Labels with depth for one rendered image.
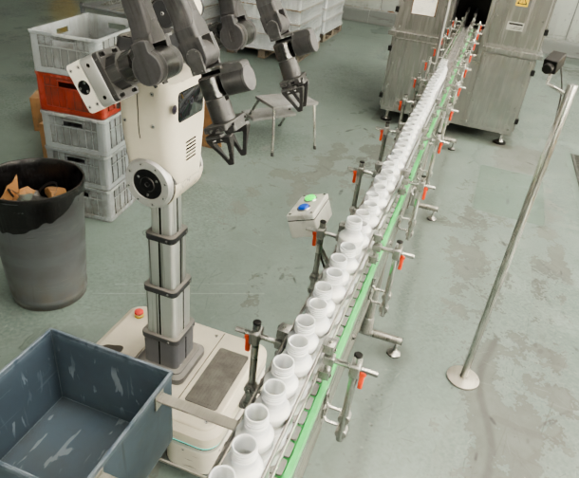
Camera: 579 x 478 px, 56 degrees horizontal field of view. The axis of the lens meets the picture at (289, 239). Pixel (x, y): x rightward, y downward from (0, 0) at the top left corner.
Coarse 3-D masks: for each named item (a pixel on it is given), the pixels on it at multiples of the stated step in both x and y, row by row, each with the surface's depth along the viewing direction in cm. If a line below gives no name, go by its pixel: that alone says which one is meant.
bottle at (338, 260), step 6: (330, 258) 119; (336, 258) 121; (342, 258) 120; (330, 264) 119; (336, 264) 118; (342, 264) 118; (324, 270) 122; (342, 270) 119; (324, 276) 120; (348, 276) 121; (342, 312) 125
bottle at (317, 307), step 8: (312, 304) 106; (320, 304) 106; (312, 312) 103; (320, 312) 103; (320, 320) 104; (328, 320) 107; (320, 328) 104; (328, 328) 106; (320, 336) 105; (320, 344) 106; (320, 360) 109
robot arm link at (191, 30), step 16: (176, 0) 115; (192, 0) 117; (176, 16) 116; (192, 16) 116; (176, 32) 118; (192, 32) 116; (208, 32) 120; (192, 48) 118; (208, 48) 119; (208, 64) 121
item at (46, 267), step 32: (32, 160) 263; (64, 160) 264; (0, 192) 256; (0, 224) 236; (32, 224) 235; (64, 224) 244; (0, 256) 254; (32, 256) 245; (64, 256) 253; (32, 288) 256; (64, 288) 262
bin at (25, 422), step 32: (32, 352) 117; (64, 352) 124; (96, 352) 120; (0, 384) 110; (32, 384) 120; (64, 384) 130; (96, 384) 125; (128, 384) 121; (160, 384) 111; (0, 416) 113; (32, 416) 124; (64, 416) 128; (96, 416) 129; (128, 416) 127; (160, 416) 115; (224, 416) 108; (0, 448) 116; (32, 448) 120; (64, 448) 121; (96, 448) 122; (128, 448) 104; (160, 448) 120
